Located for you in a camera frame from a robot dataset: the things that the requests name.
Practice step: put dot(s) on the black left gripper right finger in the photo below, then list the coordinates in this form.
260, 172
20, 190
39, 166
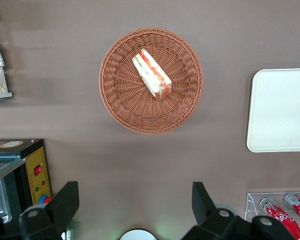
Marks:
205, 207

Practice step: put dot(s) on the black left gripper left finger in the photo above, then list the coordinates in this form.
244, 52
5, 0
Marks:
62, 202

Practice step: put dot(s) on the triangle sandwich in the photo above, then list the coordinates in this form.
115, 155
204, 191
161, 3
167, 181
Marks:
152, 75

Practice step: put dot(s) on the round brown wicker basket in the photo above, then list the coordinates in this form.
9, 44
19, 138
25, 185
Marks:
120, 100

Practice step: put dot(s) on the beige plastic tray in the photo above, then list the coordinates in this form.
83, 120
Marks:
280, 110

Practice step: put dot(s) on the tray of wrapped pastries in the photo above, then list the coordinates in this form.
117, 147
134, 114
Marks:
5, 85

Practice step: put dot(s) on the black food warmer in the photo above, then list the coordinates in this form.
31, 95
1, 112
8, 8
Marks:
37, 185

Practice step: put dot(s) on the clear acrylic bottle rack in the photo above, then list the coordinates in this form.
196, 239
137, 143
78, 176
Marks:
251, 207

